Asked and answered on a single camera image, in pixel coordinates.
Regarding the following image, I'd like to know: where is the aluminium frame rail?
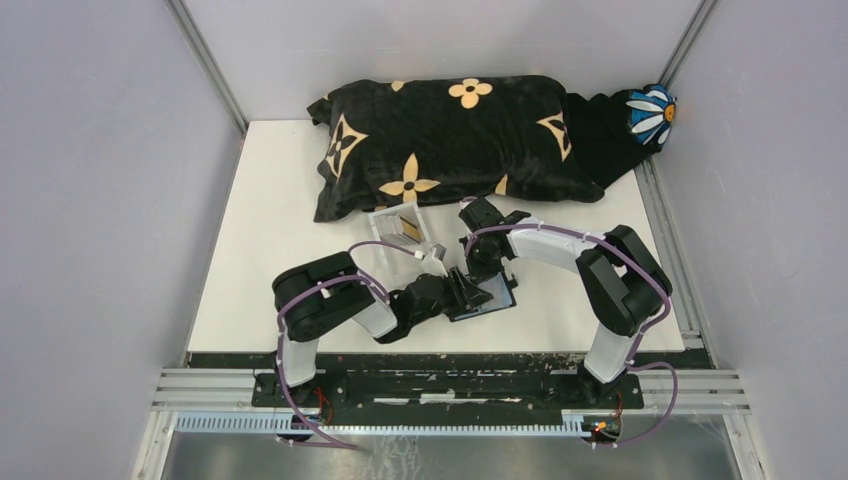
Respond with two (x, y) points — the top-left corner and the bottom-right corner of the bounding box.
(153, 368), (751, 415)

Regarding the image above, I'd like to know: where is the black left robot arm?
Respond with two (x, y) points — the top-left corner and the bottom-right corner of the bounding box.
(272, 245), (494, 407)

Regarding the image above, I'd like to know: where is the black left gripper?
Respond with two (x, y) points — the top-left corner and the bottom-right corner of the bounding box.
(411, 267), (494, 327)

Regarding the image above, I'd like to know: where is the black leather card holder wallet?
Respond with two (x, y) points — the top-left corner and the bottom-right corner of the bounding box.
(447, 273), (518, 322)

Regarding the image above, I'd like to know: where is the black cloth with daisy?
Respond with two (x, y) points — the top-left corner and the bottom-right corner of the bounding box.
(567, 84), (677, 189)

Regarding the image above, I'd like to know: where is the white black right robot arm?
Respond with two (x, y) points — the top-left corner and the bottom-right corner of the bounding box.
(458, 197), (673, 408)

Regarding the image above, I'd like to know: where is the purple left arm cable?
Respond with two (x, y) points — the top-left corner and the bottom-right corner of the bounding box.
(275, 239), (425, 452)

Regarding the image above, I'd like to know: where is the white plastic card tray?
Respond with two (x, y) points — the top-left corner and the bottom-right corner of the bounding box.
(368, 202), (435, 285)

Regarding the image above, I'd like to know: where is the white slotted cable duct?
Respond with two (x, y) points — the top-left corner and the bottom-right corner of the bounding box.
(173, 410), (591, 437)

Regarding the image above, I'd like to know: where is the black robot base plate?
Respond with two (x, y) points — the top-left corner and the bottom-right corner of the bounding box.
(252, 353), (642, 426)

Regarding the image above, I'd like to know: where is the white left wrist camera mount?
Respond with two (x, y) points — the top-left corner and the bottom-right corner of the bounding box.
(414, 244), (448, 277)

